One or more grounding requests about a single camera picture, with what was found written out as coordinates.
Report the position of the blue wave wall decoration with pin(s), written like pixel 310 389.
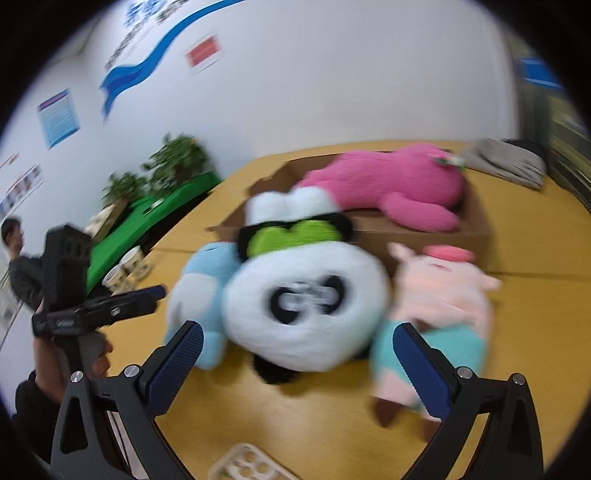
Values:
pixel 138 69

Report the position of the blue wall poster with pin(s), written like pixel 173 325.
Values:
pixel 59 119

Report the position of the pink pig plush toy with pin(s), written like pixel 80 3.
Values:
pixel 443 300

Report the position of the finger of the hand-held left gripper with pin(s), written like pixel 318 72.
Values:
pixel 134 300

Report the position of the dark glass partition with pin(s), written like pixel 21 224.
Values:
pixel 563 138

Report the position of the large potted plant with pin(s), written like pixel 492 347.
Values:
pixel 178 159

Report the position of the magenta plush toy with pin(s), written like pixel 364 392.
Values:
pixel 397 184

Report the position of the cardboard box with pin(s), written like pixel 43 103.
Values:
pixel 425 244

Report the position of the person's left hand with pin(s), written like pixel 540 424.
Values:
pixel 48 364

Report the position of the wooden desktop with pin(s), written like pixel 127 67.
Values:
pixel 323 415

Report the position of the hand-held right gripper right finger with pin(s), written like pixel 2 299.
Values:
pixel 420 374

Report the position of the white plastic tray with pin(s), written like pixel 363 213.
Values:
pixel 249 464

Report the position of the green tablecloth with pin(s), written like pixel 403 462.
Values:
pixel 138 221

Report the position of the panda plush toy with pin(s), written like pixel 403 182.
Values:
pixel 304 295

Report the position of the row of small wall photos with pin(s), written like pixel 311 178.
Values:
pixel 21 189

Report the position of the person's left forearm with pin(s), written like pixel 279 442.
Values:
pixel 32 413

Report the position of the grey cloth bag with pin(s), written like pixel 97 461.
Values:
pixel 503 161

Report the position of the light blue plush toy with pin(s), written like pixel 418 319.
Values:
pixel 198 295

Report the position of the small potted plant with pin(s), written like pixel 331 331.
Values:
pixel 124 187

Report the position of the red wall sign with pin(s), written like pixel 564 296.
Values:
pixel 204 51

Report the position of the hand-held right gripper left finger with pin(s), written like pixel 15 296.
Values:
pixel 178 364

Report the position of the blue door sign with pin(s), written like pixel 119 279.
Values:
pixel 540 74

